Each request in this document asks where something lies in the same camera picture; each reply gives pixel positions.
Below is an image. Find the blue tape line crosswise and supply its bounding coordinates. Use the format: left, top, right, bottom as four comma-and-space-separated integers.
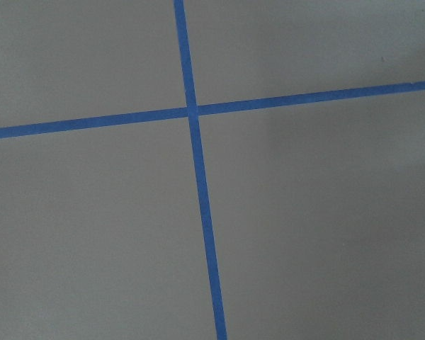
0, 81, 425, 139

